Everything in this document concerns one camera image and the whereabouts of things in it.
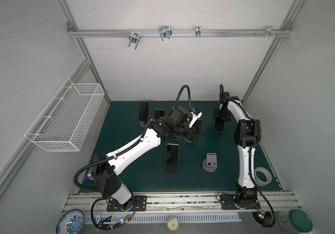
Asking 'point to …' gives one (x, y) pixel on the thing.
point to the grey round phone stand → (210, 164)
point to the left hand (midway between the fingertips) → (199, 128)
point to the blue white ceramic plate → (71, 222)
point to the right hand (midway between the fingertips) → (222, 115)
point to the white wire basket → (64, 124)
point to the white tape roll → (267, 174)
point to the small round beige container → (173, 224)
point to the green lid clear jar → (296, 221)
